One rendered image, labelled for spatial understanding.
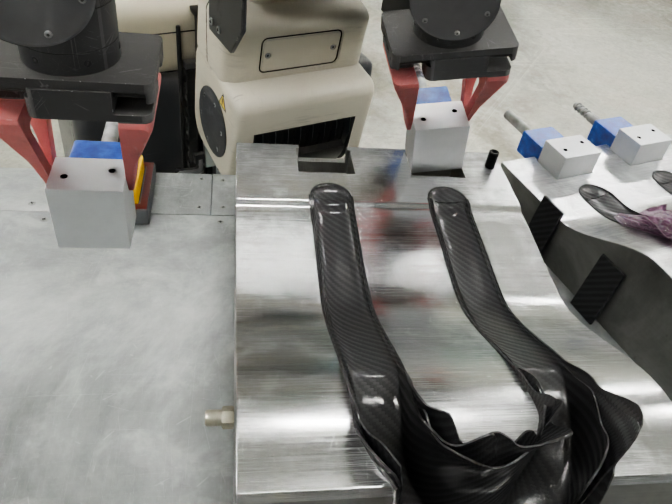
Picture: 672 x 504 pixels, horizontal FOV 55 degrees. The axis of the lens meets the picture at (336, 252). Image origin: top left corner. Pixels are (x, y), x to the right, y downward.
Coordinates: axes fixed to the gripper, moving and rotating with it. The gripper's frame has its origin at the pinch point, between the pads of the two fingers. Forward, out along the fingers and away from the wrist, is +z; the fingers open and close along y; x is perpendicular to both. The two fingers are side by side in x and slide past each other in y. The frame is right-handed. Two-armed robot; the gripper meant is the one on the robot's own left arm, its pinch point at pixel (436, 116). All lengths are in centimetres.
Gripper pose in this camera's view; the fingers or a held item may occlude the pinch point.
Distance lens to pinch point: 61.3
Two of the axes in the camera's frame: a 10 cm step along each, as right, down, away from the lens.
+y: 9.9, -0.9, 0.6
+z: 0.1, 6.2, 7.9
